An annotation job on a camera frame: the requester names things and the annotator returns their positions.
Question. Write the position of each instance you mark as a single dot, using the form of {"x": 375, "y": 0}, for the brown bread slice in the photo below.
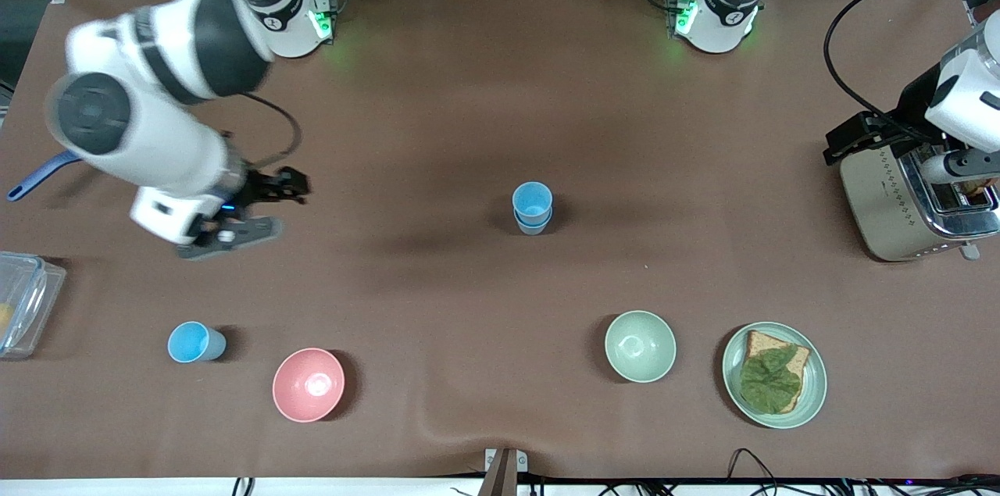
{"x": 759, "y": 341}

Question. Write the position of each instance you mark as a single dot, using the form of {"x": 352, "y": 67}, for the toast slice in toaster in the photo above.
{"x": 980, "y": 187}

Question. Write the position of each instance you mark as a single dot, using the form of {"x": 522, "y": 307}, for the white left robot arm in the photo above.
{"x": 719, "y": 19}

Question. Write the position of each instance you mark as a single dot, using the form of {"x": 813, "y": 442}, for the green lettuce leaf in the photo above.
{"x": 769, "y": 383}

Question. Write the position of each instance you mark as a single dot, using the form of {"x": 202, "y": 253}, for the green plate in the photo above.
{"x": 815, "y": 383}

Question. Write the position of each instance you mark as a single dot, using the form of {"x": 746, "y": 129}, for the clear plastic container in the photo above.
{"x": 31, "y": 301}

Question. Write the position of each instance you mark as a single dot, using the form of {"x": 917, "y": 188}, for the metal table clamp bracket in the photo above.
{"x": 522, "y": 462}

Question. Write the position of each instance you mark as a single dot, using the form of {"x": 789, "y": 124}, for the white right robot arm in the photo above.
{"x": 148, "y": 129}

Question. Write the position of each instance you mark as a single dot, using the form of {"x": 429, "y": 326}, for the brown wooden strut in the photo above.
{"x": 500, "y": 480}

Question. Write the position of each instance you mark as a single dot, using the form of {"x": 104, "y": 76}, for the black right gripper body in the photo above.
{"x": 258, "y": 187}

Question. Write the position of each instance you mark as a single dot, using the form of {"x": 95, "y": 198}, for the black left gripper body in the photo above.
{"x": 912, "y": 103}

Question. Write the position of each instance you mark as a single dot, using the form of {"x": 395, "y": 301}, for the beige chrome toaster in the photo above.
{"x": 883, "y": 207}

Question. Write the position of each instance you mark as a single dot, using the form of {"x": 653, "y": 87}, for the pink bowl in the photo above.
{"x": 308, "y": 385}

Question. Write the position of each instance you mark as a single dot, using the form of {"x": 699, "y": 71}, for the green bowl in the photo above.
{"x": 641, "y": 346}

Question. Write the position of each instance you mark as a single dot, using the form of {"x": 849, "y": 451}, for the blue plastic cup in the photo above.
{"x": 187, "y": 342}
{"x": 533, "y": 230}
{"x": 532, "y": 201}

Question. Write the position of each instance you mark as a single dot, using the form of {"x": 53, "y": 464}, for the brown table cover mat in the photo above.
{"x": 500, "y": 308}

